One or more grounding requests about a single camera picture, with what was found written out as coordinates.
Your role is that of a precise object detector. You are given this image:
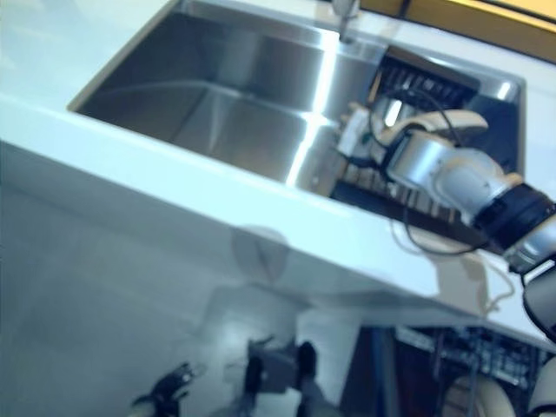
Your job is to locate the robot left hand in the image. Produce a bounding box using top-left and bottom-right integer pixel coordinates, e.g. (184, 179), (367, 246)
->
(131, 361), (207, 417)

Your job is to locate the stainless steel sink basin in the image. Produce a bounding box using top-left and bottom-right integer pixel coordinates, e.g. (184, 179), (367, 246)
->
(66, 0), (530, 254)

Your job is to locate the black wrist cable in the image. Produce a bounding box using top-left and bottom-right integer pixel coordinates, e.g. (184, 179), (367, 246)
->
(363, 88), (493, 258)

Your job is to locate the white glossy cabinet door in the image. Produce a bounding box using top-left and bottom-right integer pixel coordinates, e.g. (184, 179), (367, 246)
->
(255, 228), (480, 332)
(0, 145), (284, 306)

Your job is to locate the dishwasher wire rack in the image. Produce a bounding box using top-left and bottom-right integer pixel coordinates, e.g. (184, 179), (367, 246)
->
(389, 325), (549, 417)

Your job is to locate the black dish drying rack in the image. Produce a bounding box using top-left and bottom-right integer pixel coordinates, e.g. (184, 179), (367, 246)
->
(328, 42), (497, 252)

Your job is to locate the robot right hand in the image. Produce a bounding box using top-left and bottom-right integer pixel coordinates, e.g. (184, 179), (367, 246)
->
(336, 96), (414, 170)

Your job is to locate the chrome pull-down kitchen faucet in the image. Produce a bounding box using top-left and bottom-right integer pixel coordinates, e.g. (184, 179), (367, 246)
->
(331, 0), (362, 45)

